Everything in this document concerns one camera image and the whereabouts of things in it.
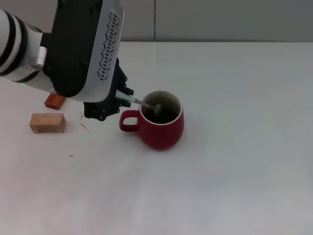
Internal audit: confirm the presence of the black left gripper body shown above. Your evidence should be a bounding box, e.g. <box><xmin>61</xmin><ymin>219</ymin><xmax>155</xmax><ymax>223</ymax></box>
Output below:
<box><xmin>106</xmin><ymin>73</ymin><xmax>121</xmax><ymax>106</ymax></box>

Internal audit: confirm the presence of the spoon with light blue handle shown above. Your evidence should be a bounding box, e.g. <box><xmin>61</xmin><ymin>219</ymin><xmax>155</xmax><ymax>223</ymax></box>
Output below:
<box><xmin>115</xmin><ymin>90</ymin><xmax>163</xmax><ymax>116</ymax></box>

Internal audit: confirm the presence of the dark reddish wooden block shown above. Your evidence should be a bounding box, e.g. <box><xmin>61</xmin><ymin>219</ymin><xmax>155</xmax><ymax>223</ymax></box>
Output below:
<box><xmin>44</xmin><ymin>94</ymin><xmax>67</xmax><ymax>110</ymax></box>

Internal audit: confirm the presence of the red ceramic mug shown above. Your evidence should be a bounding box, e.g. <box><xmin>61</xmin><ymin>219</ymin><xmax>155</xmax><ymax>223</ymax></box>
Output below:
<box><xmin>119</xmin><ymin>91</ymin><xmax>185</xmax><ymax>151</ymax></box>

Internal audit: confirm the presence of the light wooden block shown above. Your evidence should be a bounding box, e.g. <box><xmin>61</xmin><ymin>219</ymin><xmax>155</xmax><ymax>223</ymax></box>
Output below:
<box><xmin>29</xmin><ymin>113</ymin><xmax>67</xmax><ymax>134</ymax></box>

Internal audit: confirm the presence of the grey vented wrist camera box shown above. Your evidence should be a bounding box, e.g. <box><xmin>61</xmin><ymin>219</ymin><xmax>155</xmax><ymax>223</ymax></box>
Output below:
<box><xmin>43</xmin><ymin>0</ymin><xmax>126</xmax><ymax>103</ymax></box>

